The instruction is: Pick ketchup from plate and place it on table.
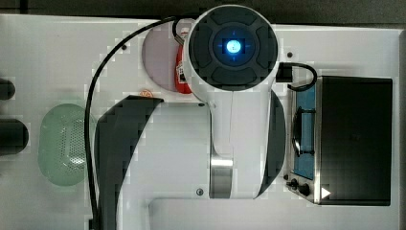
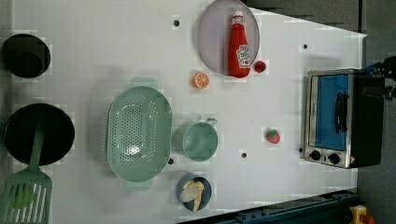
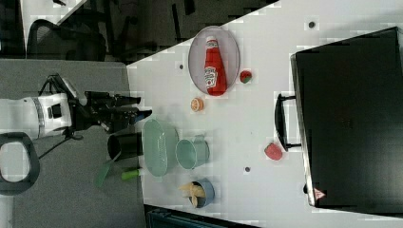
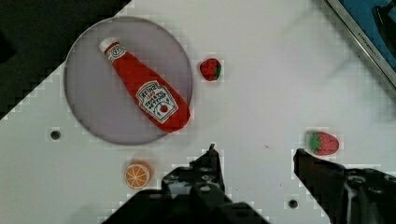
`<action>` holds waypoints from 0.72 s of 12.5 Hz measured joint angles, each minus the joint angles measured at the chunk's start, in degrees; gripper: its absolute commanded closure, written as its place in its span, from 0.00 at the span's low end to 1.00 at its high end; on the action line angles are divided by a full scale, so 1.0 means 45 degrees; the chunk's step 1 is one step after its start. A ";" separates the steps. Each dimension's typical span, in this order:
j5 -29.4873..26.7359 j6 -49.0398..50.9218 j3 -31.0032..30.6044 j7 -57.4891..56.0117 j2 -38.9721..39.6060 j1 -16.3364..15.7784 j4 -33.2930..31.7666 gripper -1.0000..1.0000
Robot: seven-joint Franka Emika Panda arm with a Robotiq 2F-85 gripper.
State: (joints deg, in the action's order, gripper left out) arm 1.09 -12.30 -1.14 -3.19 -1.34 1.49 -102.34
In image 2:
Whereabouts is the grey round plate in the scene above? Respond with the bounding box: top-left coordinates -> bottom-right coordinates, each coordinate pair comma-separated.
197,0 -> 260,76

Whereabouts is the red strawberry toy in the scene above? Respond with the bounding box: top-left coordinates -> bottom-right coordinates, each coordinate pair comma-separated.
265,130 -> 280,145

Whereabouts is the green measuring cup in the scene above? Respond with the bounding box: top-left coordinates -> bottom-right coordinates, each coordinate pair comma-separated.
174,118 -> 219,162

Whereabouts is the blue small bowl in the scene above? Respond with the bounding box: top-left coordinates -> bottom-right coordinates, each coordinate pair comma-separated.
177,175 -> 212,213

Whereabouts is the black frying pan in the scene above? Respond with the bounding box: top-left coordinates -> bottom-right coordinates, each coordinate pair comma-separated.
4,104 -> 75,166

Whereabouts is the black pot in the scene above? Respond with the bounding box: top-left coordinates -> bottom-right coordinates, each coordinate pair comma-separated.
1,34 -> 51,78

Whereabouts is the red plush ketchup bottle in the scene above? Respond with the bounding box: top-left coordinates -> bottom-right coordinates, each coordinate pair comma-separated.
228,10 -> 251,78

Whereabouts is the yellow red emergency button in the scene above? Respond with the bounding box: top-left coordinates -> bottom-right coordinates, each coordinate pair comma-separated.
349,205 -> 375,224

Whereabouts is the silver toaster oven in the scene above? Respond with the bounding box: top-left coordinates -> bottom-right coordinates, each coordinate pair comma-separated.
304,69 -> 385,169

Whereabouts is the green perforated colander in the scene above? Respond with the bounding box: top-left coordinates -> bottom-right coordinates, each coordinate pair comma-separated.
106,77 -> 172,191

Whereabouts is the orange slice toy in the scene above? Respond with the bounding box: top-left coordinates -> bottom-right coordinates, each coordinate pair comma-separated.
191,72 -> 209,90

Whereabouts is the blue metal frame rail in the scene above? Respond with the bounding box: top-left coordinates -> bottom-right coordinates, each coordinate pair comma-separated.
177,190 -> 360,224

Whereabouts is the peeled banana toy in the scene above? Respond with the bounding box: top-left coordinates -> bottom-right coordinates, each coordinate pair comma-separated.
179,180 -> 205,213

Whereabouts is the green slotted spatula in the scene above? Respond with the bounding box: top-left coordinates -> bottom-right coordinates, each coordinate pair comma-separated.
1,116 -> 52,224

